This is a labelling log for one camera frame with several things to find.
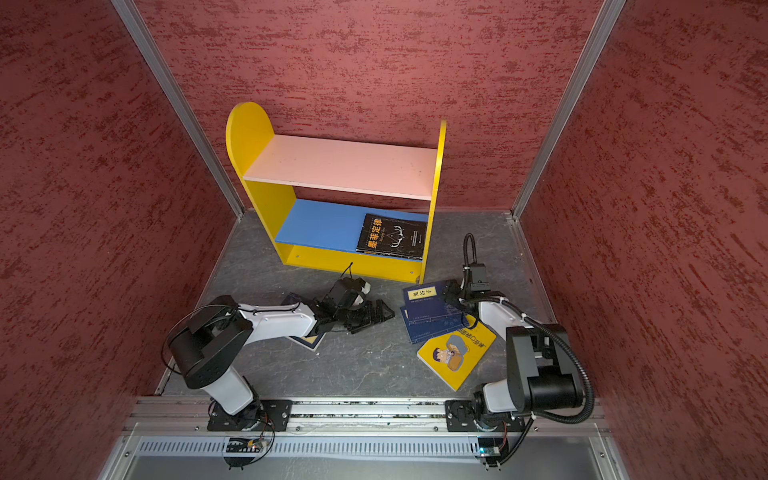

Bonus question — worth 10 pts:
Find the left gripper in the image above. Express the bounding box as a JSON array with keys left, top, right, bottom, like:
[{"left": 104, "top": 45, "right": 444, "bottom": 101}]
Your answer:
[{"left": 336, "top": 300, "right": 395, "bottom": 332}]

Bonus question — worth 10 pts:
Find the yellow cartoon cover book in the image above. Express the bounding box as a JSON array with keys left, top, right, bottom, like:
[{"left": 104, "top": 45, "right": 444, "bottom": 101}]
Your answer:
[{"left": 417, "top": 324, "right": 496, "bottom": 391}]

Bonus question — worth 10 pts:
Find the black Murphy's law book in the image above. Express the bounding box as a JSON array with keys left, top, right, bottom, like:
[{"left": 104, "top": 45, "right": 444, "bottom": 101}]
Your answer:
[{"left": 356, "top": 214, "right": 427, "bottom": 261}]

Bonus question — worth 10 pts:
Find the navy book with label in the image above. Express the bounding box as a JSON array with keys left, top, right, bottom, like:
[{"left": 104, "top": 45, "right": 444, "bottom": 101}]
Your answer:
[{"left": 403, "top": 280, "right": 462, "bottom": 324}]

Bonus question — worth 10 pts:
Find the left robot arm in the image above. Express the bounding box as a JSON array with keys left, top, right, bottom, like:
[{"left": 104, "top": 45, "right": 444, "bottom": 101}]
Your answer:
[{"left": 160, "top": 276, "right": 395, "bottom": 422}]

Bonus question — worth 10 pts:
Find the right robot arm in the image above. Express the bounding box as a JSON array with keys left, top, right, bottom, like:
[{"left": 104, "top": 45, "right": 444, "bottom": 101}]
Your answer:
[{"left": 443, "top": 261, "right": 595, "bottom": 425}]

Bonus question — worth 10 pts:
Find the navy book underneath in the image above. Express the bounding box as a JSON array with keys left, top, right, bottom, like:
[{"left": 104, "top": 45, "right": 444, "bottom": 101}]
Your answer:
[{"left": 401, "top": 307, "right": 465, "bottom": 344}]

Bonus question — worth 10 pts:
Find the small navy book left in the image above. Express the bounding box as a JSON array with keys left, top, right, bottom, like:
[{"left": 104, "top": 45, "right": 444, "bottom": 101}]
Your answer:
[{"left": 283, "top": 293, "right": 325, "bottom": 351}]

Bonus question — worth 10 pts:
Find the yellow pink blue bookshelf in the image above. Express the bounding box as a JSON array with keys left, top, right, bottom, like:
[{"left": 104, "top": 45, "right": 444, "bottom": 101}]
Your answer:
[{"left": 225, "top": 102, "right": 447, "bottom": 283}]

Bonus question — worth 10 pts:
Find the right circuit board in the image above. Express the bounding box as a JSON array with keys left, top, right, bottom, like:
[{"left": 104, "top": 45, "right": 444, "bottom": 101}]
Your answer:
[{"left": 476, "top": 437, "right": 509, "bottom": 460}]

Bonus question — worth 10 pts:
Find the circuit board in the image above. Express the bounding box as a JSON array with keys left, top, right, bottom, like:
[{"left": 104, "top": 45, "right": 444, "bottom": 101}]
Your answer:
[
  {"left": 476, "top": 437, "right": 509, "bottom": 460},
  {"left": 224, "top": 437, "right": 269, "bottom": 456}
]

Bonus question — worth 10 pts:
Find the left circuit board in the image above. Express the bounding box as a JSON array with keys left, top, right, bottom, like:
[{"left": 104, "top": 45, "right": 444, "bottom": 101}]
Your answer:
[{"left": 224, "top": 437, "right": 269, "bottom": 456}]

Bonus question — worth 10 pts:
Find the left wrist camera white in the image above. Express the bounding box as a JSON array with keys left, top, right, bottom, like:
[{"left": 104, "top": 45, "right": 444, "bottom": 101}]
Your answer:
[{"left": 347, "top": 277, "right": 371, "bottom": 296}]

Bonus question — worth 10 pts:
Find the black corrugated cable hose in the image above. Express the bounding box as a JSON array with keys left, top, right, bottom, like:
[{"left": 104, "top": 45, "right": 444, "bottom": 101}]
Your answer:
[{"left": 461, "top": 232, "right": 595, "bottom": 426}]

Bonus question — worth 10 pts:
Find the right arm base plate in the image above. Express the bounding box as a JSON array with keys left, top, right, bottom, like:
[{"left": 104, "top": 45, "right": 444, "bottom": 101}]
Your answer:
[{"left": 444, "top": 400, "right": 512, "bottom": 433}]

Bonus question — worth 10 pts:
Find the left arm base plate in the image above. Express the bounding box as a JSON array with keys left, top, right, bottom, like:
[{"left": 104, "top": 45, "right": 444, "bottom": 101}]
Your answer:
[{"left": 207, "top": 399, "right": 293, "bottom": 432}]

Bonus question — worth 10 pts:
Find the aluminium mounting rail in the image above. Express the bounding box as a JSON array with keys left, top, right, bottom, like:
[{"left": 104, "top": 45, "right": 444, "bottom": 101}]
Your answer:
[{"left": 122, "top": 394, "right": 607, "bottom": 436}]

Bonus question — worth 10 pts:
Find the right aluminium corner post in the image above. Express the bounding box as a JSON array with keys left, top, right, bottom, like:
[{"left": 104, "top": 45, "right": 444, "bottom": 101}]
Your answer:
[{"left": 511, "top": 0, "right": 626, "bottom": 222}]

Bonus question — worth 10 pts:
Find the aluminium corner post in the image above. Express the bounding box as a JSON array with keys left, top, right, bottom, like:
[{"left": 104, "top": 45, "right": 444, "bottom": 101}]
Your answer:
[
  {"left": 511, "top": 0, "right": 626, "bottom": 222},
  {"left": 110, "top": 0, "right": 246, "bottom": 219}
]

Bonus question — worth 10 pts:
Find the left aluminium corner post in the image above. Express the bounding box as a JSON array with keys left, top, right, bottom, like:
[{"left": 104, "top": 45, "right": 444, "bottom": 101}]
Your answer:
[{"left": 110, "top": 0, "right": 246, "bottom": 219}]

